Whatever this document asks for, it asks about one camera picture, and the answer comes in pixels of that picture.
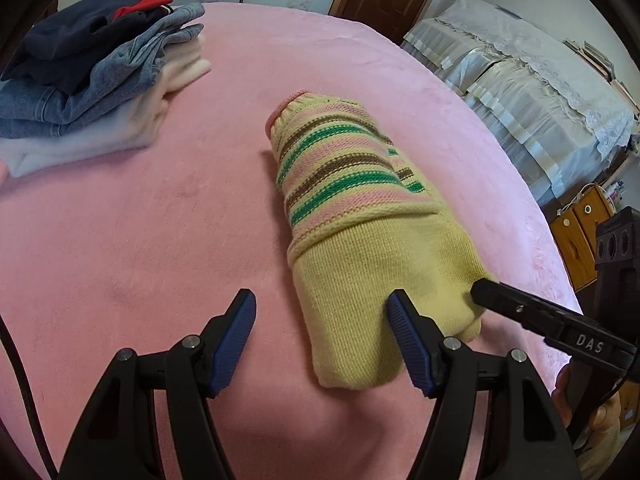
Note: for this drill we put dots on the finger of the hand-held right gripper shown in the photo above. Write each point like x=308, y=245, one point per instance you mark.
x=515, y=307

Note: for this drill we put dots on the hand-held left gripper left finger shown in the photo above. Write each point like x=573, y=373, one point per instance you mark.
x=232, y=350

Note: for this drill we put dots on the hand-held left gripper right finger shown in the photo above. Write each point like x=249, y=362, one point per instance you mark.
x=410, y=347

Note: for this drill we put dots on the yellow knit sweater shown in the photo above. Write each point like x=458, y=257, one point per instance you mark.
x=380, y=255

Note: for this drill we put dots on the person's right hand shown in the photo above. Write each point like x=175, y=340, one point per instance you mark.
x=561, y=400

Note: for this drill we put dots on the wooden cabinet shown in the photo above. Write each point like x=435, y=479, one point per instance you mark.
x=575, y=242

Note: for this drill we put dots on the pink blanket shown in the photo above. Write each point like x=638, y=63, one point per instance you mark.
x=150, y=220

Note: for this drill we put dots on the stack of books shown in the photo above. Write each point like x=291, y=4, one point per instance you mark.
x=597, y=60

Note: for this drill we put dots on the lace covered sofa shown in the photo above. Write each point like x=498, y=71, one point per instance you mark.
x=525, y=65

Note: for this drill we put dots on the white folded garment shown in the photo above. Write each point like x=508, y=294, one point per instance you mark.
x=90, y=142

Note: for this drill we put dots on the cream folded garment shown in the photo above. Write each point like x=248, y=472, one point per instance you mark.
x=187, y=65

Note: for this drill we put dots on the blue folded jeans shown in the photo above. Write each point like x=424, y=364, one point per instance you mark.
x=100, y=85

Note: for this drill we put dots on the navy folded garment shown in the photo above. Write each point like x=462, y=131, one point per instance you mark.
x=65, y=40

